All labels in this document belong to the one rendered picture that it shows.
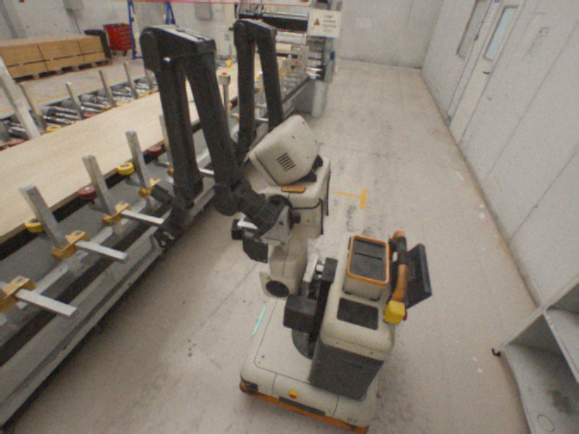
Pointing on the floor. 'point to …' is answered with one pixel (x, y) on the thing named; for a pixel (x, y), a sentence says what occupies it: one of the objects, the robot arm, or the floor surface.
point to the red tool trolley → (119, 38)
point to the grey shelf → (548, 362)
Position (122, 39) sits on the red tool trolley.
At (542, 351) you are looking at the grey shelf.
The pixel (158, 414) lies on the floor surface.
